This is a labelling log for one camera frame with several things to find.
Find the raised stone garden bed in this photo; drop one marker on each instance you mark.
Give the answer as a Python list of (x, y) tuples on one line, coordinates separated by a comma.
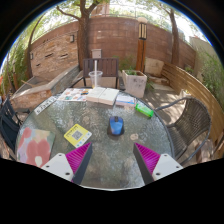
[(33, 95)]

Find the clear plastic cup with straw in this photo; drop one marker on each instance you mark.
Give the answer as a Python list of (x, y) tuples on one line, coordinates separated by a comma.
[(95, 79)]

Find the dark wooden slatted chair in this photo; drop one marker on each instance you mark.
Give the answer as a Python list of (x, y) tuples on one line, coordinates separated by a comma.
[(108, 66)]

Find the white lettered sign plate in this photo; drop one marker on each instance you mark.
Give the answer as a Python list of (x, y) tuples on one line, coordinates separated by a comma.
[(45, 105)]

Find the green plastic bottle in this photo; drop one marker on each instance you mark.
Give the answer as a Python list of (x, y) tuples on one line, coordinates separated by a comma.
[(144, 110)]

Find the thin leaning tree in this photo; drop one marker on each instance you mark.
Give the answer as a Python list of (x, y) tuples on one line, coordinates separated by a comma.
[(29, 56)]

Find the brown wicker chair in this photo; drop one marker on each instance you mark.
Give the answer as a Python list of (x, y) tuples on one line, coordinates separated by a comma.
[(188, 125)]

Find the white square planter box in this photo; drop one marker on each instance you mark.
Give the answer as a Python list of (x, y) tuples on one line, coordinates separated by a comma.
[(135, 85)]

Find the yellow square code card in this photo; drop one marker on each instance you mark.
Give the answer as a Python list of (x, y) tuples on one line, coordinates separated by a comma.
[(77, 135)]

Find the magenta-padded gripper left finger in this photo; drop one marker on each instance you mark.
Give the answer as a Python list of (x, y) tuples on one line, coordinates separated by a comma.
[(78, 156)]

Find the dark wall lamp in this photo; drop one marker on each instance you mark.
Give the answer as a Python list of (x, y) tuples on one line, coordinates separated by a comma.
[(31, 56), (72, 38)]

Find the beige stone slab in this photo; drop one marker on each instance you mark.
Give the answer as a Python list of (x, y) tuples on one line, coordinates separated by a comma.
[(154, 66)]

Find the open white book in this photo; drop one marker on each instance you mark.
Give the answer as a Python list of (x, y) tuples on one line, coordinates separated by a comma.
[(103, 95)]

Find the wooden garden lamp post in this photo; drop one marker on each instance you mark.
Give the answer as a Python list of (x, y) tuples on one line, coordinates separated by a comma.
[(141, 50)]

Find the grey wall utility box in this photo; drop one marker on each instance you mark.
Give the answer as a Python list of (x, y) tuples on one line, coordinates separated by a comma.
[(96, 53)]

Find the blue and black computer mouse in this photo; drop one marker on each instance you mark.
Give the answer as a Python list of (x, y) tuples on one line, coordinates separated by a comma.
[(116, 126)]

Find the thick forked tree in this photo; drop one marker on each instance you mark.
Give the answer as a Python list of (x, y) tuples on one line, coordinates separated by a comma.
[(83, 36)]

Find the black slatted chair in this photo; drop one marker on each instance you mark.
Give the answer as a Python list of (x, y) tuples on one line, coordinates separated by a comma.
[(8, 126)]

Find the wooden slat fence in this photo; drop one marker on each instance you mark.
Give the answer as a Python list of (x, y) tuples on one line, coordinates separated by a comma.
[(190, 85)]

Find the slim straight tree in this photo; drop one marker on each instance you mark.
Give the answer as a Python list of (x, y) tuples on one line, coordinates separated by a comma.
[(175, 40)]

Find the blue and white booklet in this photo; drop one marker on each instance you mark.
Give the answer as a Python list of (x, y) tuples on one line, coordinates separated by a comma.
[(125, 100)]

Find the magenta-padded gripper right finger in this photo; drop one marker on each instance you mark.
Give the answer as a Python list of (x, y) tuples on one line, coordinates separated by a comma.
[(148, 158)]

